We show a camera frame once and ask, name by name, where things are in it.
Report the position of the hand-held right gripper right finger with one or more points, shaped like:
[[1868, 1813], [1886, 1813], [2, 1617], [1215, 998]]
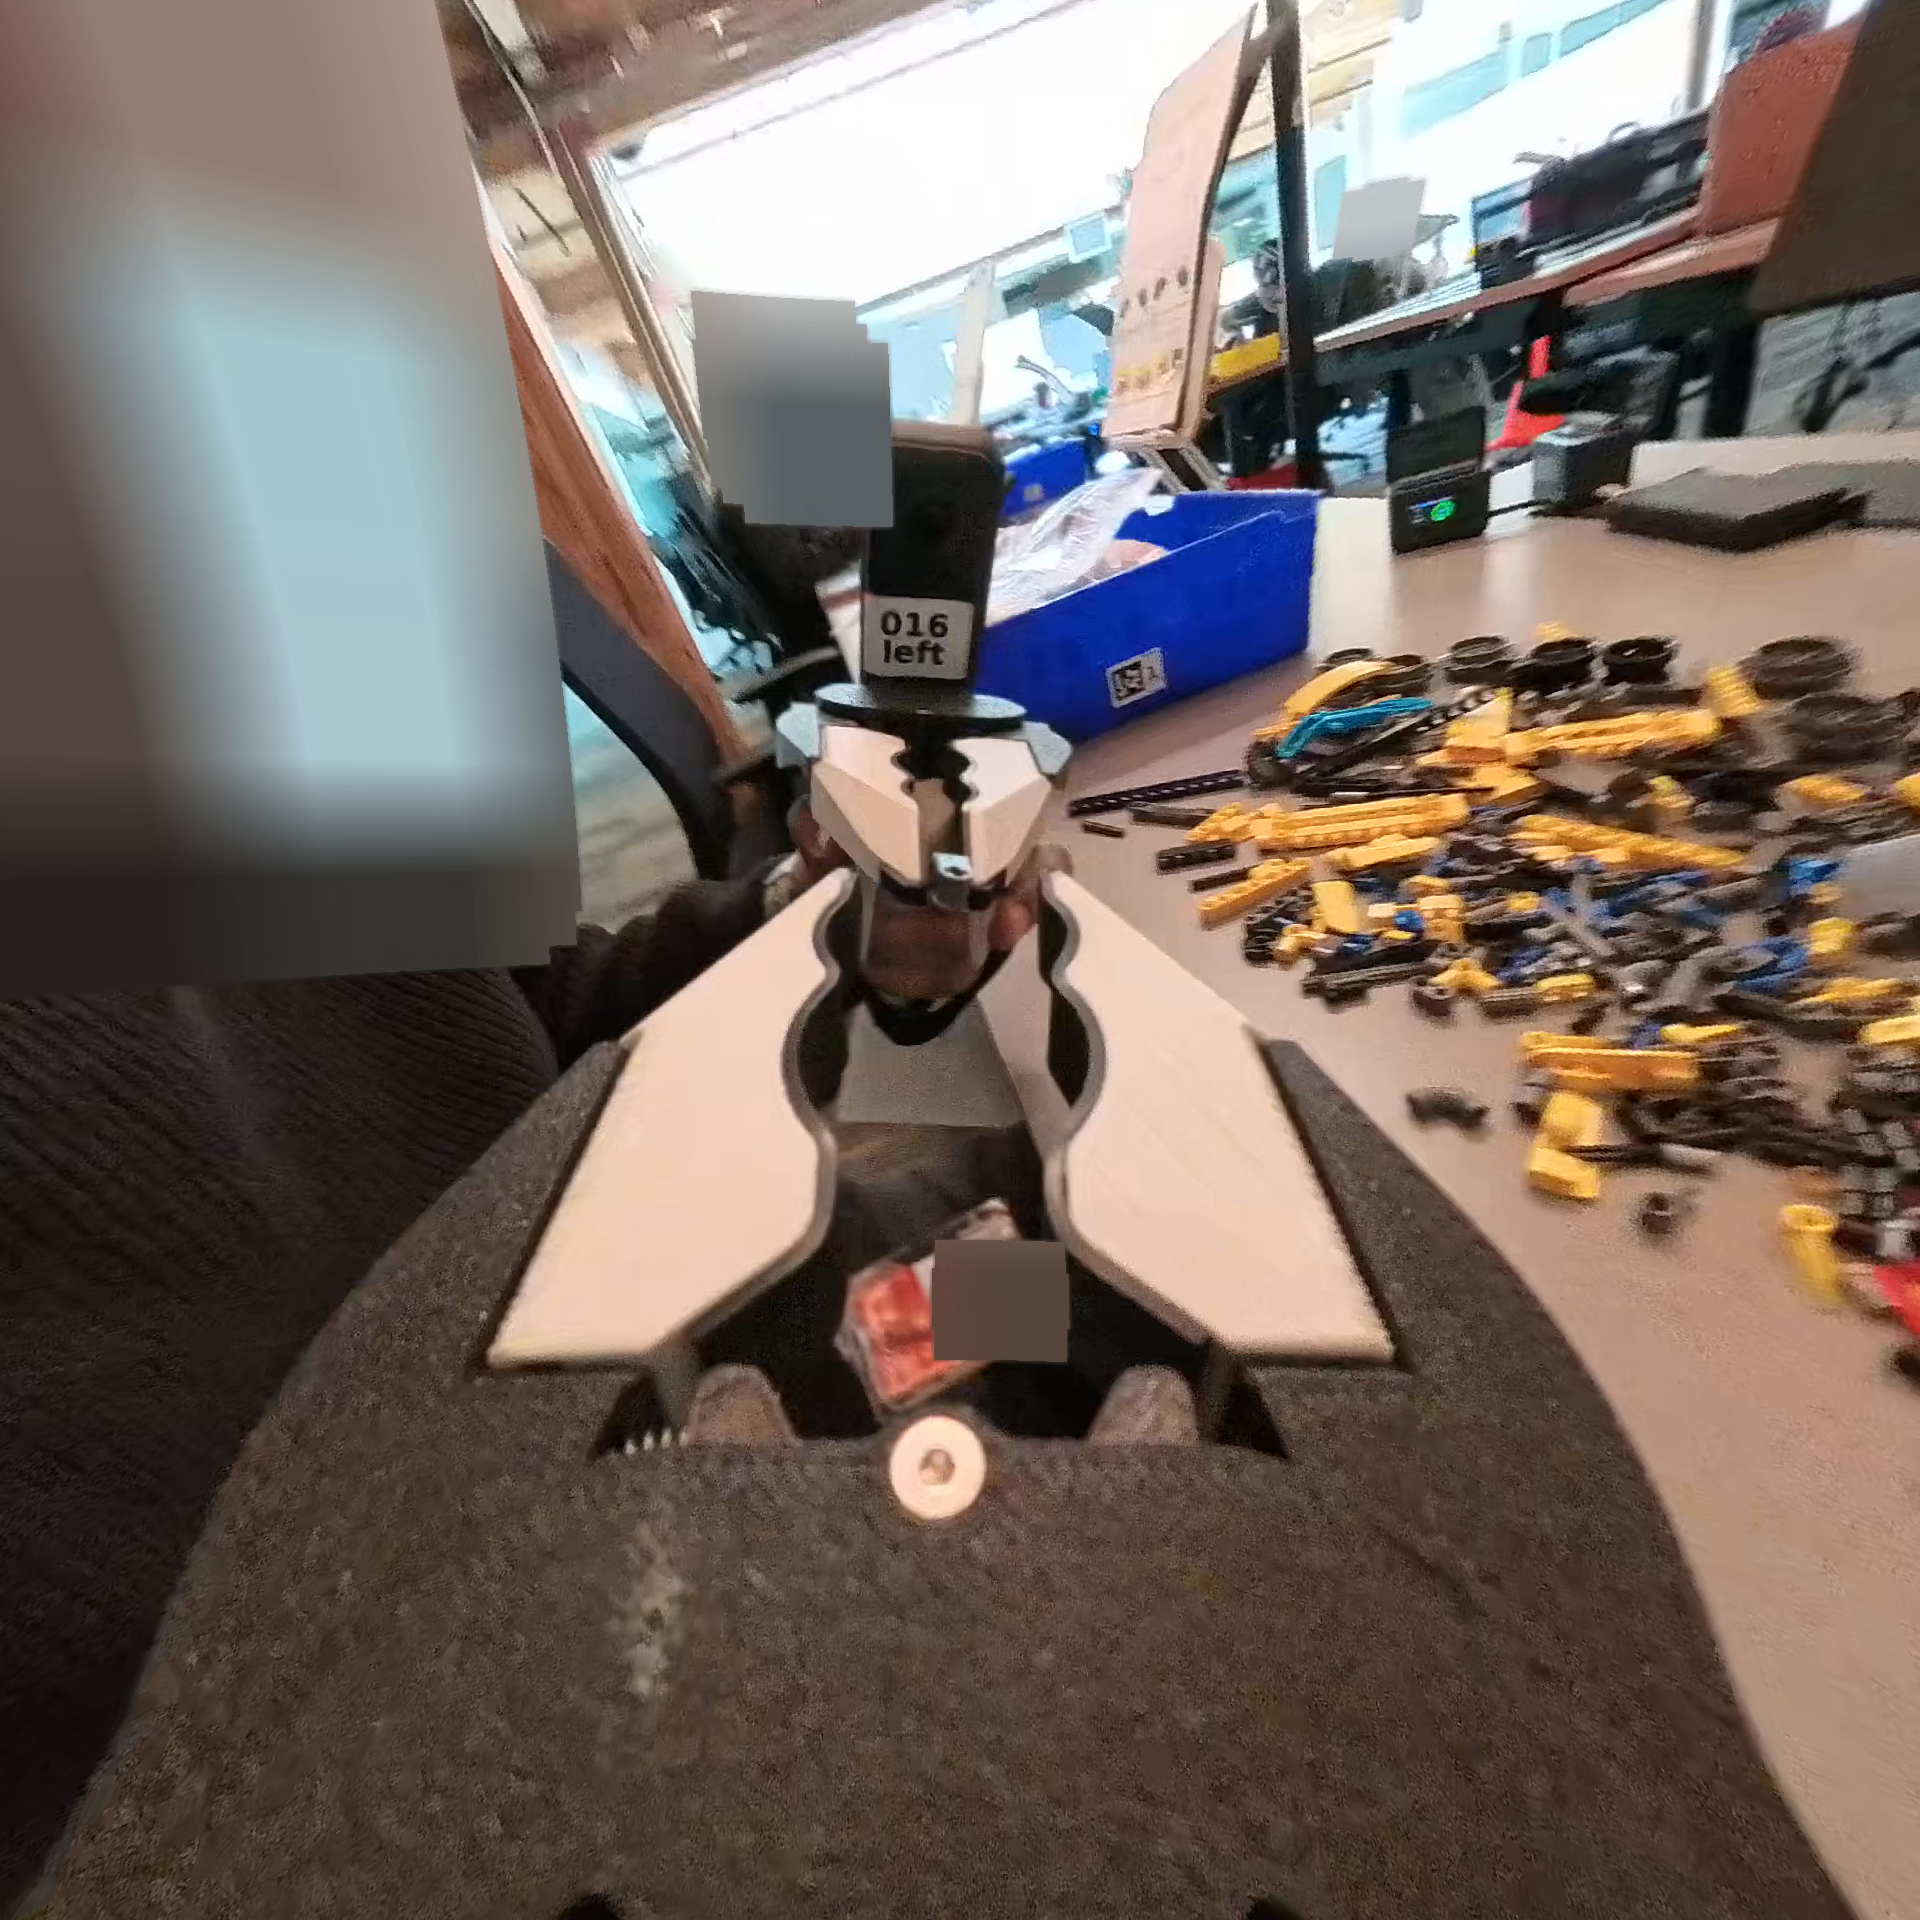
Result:
[[1202, 1186]]

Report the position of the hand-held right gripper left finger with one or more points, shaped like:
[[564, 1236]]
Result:
[[675, 1186]]

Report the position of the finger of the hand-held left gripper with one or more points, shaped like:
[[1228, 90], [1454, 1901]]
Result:
[[997, 796], [869, 804]]

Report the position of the grey toy connector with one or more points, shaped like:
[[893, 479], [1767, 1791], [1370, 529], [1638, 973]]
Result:
[[950, 879]]

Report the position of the pile of toy building pieces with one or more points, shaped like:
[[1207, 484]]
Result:
[[1576, 869]]

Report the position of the person's left forearm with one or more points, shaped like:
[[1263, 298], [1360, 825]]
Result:
[[675, 962]]

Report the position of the person's left hand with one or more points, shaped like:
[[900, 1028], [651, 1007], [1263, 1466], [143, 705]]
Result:
[[915, 945]]

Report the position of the clear plastic bags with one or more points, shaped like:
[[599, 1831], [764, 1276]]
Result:
[[1079, 533]]

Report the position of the blue plastic bin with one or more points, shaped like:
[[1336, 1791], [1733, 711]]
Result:
[[1172, 629]]

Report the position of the red badge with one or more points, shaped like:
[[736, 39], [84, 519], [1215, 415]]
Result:
[[886, 1319]]

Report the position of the black office chair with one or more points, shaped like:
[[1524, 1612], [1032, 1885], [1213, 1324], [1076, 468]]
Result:
[[646, 692]]

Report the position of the reddish wooden beam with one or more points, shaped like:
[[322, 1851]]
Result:
[[599, 494]]

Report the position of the instruction booklet on stand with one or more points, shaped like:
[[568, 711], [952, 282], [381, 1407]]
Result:
[[1172, 254]]

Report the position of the black pole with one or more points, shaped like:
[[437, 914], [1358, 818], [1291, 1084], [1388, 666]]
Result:
[[1293, 225]]

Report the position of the black power bank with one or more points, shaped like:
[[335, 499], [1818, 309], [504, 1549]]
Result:
[[1435, 489]]

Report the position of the dark small box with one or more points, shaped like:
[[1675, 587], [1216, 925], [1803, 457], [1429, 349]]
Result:
[[1576, 459]]

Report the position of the black flat case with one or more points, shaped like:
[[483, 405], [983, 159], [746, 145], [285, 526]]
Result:
[[1741, 511]]

